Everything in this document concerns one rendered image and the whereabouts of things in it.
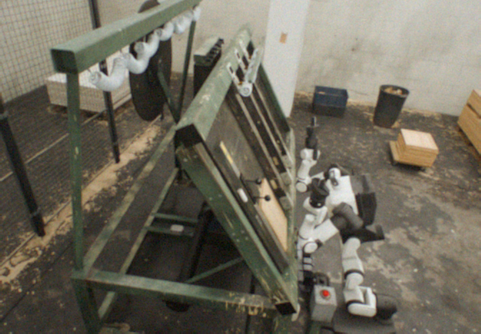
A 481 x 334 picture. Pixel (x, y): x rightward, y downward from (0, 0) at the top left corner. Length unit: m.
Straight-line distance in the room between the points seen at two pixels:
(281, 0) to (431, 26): 2.97
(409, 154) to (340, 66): 2.73
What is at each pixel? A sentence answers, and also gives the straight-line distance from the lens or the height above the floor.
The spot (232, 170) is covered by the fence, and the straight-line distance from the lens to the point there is 1.77.
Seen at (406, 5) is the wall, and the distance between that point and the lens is 7.18.
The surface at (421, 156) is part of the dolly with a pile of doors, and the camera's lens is 5.36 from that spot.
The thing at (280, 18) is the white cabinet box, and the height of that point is 1.64.
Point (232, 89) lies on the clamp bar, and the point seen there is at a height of 1.82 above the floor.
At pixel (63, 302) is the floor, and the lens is 3.33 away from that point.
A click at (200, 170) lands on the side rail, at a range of 1.50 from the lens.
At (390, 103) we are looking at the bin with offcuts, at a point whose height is 0.47.
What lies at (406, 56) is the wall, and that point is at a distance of 7.38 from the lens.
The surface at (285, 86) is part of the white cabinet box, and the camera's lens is 5.97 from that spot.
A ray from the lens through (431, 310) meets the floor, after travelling 3.66.
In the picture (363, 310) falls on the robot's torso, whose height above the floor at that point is 0.30.
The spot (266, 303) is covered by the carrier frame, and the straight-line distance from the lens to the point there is 2.19.
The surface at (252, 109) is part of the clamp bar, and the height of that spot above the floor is 1.54.
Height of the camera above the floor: 2.59
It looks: 33 degrees down
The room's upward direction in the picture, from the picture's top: 5 degrees clockwise
